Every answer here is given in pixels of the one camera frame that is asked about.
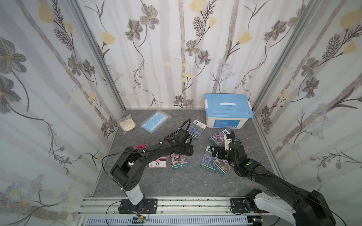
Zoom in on pink cosmos seed packet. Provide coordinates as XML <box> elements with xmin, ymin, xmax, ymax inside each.
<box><xmin>209</xmin><ymin>130</ymin><xmax>230</xmax><ymax>147</ymax></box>
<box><xmin>213</xmin><ymin>158</ymin><xmax>232</xmax><ymax>175</ymax></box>

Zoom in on lavender seed packet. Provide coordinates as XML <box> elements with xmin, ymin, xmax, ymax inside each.
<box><xmin>188</xmin><ymin>120</ymin><xmax>206</xmax><ymax>140</ymax></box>
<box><xmin>200</xmin><ymin>146</ymin><xmax>217</xmax><ymax>172</ymax></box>

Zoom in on white back-side seed packet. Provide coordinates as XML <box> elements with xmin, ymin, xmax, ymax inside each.
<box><xmin>171</xmin><ymin>153</ymin><xmax>189</xmax><ymax>170</ymax></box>

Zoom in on hollyhock seed packet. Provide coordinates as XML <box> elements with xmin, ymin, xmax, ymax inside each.
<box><xmin>149</xmin><ymin>156</ymin><xmax>167</xmax><ymax>169</ymax></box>
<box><xmin>135</xmin><ymin>143</ymin><xmax>150</xmax><ymax>150</ymax></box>

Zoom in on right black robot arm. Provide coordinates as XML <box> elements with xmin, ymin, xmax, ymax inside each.
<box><xmin>208</xmin><ymin>141</ymin><xmax>336</xmax><ymax>226</ymax></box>

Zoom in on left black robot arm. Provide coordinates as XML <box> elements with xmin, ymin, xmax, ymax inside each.
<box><xmin>110</xmin><ymin>131</ymin><xmax>194</xmax><ymax>213</ymax></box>

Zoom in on blue lidded storage box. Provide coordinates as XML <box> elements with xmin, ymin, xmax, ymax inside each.
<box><xmin>205</xmin><ymin>93</ymin><xmax>254</xmax><ymax>129</ymax></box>

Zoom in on bagged blue face masks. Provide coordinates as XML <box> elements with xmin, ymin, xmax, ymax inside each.
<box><xmin>141</xmin><ymin>110</ymin><xmax>172</xmax><ymax>133</ymax></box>

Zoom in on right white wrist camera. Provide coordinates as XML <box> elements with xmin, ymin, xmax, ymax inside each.
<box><xmin>223</xmin><ymin>134</ymin><xmax>232</xmax><ymax>150</ymax></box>

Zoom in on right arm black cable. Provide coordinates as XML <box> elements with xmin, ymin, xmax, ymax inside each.
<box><xmin>229</xmin><ymin>129</ymin><xmax>347</xmax><ymax>226</ymax></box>

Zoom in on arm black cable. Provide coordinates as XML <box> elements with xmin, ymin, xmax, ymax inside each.
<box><xmin>229</xmin><ymin>129</ymin><xmax>347</xmax><ymax>226</ymax></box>
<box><xmin>101</xmin><ymin>119</ymin><xmax>192</xmax><ymax>226</ymax></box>

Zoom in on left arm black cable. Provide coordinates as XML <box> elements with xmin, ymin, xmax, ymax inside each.
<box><xmin>101</xmin><ymin>119</ymin><xmax>192</xmax><ymax>226</ymax></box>

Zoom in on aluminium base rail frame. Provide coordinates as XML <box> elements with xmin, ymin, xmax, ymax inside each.
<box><xmin>76</xmin><ymin>193</ymin><xmax>296</xmax><ymax>226</ymax></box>

